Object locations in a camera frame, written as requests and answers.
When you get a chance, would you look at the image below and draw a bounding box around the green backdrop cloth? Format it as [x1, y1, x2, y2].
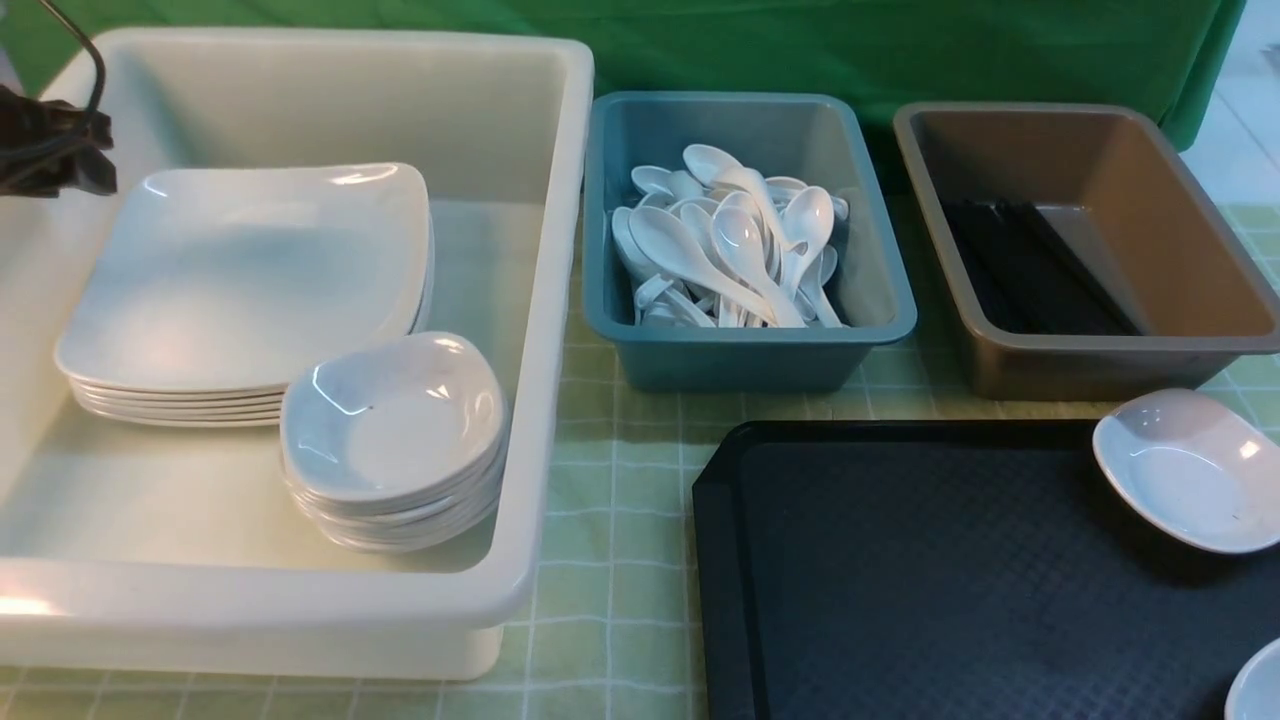
[60, 1, 1245, 150]

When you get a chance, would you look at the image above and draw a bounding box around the teal plastic bin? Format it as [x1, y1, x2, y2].
[582, 91, 918, 395]

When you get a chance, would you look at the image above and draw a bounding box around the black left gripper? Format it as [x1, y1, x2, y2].
[1, 85, 118, 199]

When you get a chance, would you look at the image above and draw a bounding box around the pile of black chopsticks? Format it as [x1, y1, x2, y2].
[941, 200, 1144, 337]

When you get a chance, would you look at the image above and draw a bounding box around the small white dish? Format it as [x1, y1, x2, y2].
[1224, 639, 1280, 720]
[1092, 388, 1279, 555]

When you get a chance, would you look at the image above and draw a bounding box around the green checkered tablecloth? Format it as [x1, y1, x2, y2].
[0, 205, 1280, 720]

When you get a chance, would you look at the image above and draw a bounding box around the large white square plate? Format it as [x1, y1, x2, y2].
[54, 161, 434, 395]

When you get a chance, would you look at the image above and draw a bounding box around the stack of white square plates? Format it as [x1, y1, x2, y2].
[54, 211, 434, 421]

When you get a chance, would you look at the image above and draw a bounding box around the black serving tray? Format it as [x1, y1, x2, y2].
[692, 419, 1279, 719]

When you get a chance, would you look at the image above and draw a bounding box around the large white plastic tub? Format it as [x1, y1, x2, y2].
[3, 27, 595, 680]

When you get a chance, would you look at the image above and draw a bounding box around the brown plastic bin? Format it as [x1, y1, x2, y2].
[893, 102, 1277, 402]

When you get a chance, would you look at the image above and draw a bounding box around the pile of white spoons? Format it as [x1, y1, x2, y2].
[607, 143, 851, 328]

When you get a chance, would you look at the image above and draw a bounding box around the stack of small white dishes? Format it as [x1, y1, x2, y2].
[280, 332, 509, 555]

